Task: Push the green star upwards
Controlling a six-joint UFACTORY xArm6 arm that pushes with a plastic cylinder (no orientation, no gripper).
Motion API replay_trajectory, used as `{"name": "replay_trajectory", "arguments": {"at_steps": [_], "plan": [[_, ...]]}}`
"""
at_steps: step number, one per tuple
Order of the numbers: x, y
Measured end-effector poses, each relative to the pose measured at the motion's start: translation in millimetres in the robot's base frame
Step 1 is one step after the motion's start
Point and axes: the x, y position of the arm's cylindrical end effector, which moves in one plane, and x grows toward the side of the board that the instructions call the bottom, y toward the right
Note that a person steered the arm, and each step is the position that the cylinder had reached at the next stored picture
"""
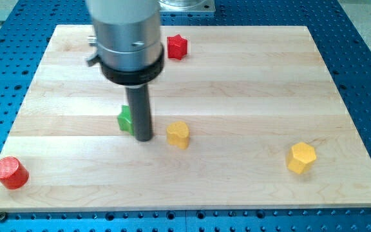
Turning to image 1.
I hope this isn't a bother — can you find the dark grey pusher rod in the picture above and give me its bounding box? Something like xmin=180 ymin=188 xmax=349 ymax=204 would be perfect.
xmin=126 ymin=84 xmax=153 ymax=142

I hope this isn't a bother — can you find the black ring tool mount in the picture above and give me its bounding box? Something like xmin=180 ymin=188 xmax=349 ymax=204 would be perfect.
xmin=99 ymin=45 xmax=164 ymax=86

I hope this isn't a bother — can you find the green star block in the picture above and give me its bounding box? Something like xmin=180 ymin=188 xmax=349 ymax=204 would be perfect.
xmin=117 ymin=105 xmax=134 ymax=135

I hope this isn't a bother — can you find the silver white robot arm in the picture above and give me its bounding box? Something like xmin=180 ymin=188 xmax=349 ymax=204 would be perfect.
xmin=86 ymin=0 xmax=164 ymax=142

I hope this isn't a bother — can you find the red star block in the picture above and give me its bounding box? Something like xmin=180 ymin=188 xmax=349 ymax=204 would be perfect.
xmin=167 ymin=34 xmax=188 ymax=60

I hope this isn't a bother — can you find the yellow heart block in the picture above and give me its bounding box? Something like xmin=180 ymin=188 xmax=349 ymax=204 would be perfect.
xmin=166 ymin=121 xmax=190 ymax=150

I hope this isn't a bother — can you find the light wooden board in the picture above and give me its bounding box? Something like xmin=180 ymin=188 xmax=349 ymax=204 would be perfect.
xmin=0 ymin=25 xmax=371 ymax=212

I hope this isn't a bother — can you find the red cylinder block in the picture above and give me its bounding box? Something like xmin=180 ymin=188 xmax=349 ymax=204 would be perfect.
xmin=0 ymin=157 xmax=29 ymax=189

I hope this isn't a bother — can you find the yellow hexagon block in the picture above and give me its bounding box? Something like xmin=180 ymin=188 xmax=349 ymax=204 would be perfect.
xmin=286 ymin=142 xmax=317 ymax=175

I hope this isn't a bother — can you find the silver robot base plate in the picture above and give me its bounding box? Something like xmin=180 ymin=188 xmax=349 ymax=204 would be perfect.
xmin=158 ymin=0 xmax=216 ymax=13

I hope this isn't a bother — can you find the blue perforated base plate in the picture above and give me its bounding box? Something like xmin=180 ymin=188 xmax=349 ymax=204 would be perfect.
xmin=0 ymin=0 xmax=371 ymax=231

